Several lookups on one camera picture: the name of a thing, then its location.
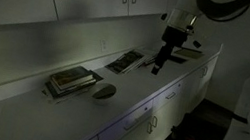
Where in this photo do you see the white wall outlet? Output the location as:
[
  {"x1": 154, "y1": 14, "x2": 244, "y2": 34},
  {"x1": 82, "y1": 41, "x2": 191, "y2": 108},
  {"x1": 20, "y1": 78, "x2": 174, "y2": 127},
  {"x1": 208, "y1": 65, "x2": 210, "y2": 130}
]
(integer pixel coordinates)
[{"x1": 99, "y1": 38, "x2": 109, "y2": 53}]

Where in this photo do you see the dark pen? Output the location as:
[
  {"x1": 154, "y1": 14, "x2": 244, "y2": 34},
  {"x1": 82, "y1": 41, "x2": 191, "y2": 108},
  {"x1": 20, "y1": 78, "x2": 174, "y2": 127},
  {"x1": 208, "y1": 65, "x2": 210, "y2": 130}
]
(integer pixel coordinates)
[{"x1": 93, "y1": 85, "x2": 117, "y2": 102}]

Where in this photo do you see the dark photo magazine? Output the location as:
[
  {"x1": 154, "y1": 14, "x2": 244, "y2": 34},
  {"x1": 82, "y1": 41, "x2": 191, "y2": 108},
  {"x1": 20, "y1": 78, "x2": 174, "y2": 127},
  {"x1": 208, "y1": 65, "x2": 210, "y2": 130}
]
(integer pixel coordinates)
[{"x1": 103, "y1": 45, "x2": 151, "y2": 79}]

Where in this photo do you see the stack of books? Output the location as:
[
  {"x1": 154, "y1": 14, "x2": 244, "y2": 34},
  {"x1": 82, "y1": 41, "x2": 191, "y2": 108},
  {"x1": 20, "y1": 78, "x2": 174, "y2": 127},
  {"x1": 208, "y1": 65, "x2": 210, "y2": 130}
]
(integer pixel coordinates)
[{"x1": 42, "y1": 63, "x2": 105, "y2": 106}]

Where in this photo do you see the thin dark booklet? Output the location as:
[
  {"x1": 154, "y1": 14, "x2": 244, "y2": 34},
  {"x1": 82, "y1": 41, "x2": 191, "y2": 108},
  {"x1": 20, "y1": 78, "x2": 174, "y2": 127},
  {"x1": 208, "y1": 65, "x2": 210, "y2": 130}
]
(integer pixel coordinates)
[{"x1": 141, "y1": 53, "x2": 160, "y2": 69}]

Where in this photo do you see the silver drawer handle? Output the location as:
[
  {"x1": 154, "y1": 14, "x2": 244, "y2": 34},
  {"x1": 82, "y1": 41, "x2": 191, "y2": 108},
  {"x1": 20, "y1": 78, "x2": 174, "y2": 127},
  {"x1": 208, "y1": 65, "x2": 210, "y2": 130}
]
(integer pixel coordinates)
[
  {"x1": 123, "y1": 115, "x2": 146, "y2": 134},
  {"x1": 164, "y1": 90, "x2": 177, "y2": 101}
]

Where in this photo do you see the silver lower cabinet handle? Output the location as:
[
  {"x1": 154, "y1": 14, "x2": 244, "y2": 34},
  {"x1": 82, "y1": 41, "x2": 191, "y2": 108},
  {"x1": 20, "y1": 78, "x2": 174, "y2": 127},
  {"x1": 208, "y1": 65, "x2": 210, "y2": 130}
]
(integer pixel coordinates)
[
  {"x1": 200, "y1": 65, "x2": 209, "y2": 80},
  {"x1": 145, "y1": 116, "x2": 155, "y2": 135},
  {"x1": 150, "y1": 115, "x2": 160, "y2": 130}
]

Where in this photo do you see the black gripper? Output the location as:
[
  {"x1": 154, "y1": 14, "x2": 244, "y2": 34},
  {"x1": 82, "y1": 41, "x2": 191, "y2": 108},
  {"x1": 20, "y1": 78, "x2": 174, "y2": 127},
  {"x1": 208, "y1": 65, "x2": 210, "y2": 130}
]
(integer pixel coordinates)
[{"x1": 150, "y1": 24, "x2": 190, "y2": 80}]

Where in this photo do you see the pale tan flat book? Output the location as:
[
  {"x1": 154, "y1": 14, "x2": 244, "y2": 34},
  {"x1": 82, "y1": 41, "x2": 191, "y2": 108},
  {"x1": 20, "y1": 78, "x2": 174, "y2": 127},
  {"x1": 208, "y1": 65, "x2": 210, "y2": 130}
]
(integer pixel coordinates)
[{"x1": 172, "y1": 45, "x2": 206, "y2": 62}]

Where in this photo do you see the black flat pad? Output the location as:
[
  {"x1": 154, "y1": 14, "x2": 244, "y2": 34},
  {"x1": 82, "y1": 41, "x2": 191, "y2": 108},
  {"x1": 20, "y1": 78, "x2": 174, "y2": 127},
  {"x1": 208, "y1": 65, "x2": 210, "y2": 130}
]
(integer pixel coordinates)
[{"x1": 166, "y1": 53, "x2": 189, "y2": 66}]

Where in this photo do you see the thick book with pale pages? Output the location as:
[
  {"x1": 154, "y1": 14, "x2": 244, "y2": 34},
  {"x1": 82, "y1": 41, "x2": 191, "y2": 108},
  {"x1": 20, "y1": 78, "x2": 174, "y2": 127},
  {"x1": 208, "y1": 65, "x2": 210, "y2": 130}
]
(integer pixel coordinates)
[{"x1": 49, "y1": 71, "x2": 97, "y2": 97}]

